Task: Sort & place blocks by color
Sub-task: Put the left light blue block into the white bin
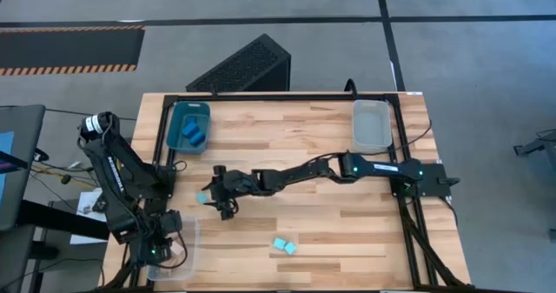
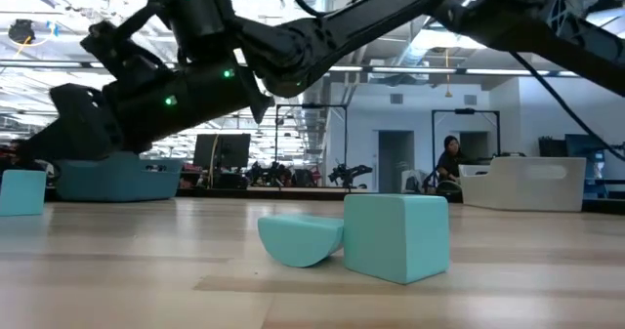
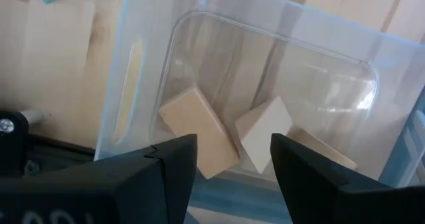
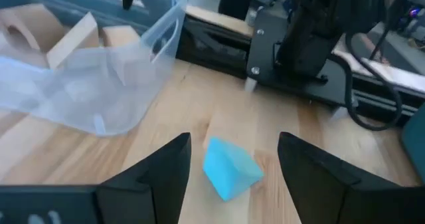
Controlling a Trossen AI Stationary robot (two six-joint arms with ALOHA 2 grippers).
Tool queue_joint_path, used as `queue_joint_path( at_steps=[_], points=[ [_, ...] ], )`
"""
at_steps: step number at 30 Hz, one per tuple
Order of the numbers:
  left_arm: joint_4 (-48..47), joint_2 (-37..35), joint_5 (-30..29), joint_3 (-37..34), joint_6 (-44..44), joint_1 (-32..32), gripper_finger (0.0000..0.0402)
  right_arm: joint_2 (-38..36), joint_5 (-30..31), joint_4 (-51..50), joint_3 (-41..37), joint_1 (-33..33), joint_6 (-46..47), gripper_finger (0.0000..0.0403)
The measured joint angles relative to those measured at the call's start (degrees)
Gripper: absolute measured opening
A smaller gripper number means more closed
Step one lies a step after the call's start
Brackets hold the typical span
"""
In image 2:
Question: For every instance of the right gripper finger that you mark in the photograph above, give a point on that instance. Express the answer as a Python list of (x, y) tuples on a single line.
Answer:
[(83, 134)]

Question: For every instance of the teal wedge block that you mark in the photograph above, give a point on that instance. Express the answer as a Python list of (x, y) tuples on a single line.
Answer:
[(22, 192)]

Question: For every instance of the teal cube block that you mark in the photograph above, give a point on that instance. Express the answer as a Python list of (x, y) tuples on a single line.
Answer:
[(393, 238)]

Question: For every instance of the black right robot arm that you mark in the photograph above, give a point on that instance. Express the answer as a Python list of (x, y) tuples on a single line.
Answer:
[(371, 12)]

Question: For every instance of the black background robot arm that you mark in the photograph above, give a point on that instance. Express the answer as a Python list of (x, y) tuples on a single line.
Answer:
[(268, 173), (346, 173)]

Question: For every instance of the teal plastic bin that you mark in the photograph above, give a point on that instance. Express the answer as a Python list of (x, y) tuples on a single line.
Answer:
[(117, 180)]

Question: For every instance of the black computer monitor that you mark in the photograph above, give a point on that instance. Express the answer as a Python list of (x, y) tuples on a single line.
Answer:
[(229, 151)]

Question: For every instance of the black ceiling device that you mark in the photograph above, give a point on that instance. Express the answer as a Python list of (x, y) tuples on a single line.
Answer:
[(20, 30)]

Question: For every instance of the teal half-round block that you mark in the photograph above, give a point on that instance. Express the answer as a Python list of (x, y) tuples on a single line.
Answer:
[(295, 241)]

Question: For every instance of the long ceiling light strip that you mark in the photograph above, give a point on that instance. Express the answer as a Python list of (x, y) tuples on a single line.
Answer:
[(415, 70)]

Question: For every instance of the white background chair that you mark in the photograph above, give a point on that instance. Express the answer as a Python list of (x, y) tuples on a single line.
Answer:
[(412, 180)]

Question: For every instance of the person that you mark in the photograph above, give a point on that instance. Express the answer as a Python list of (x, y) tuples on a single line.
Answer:
[(449, 160)]

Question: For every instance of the black rounded object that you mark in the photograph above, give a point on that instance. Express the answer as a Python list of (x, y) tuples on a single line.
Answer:
[(449, 188)]

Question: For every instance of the white plastic bin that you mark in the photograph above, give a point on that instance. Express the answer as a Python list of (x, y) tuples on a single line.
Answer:
[(527, 182)]

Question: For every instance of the blue background equipment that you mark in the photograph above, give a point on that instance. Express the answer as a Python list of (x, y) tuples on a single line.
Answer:
[(583, 146)]

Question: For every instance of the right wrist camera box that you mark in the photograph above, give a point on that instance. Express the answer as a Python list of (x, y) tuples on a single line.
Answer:
[(200, 21)]

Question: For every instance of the black metal frame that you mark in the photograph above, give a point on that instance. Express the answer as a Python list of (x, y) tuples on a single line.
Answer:
[(464, 111), (312, 106)]

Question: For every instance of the grey wall vent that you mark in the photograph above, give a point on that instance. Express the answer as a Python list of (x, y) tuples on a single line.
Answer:
[(397, 99), (470, 100)]

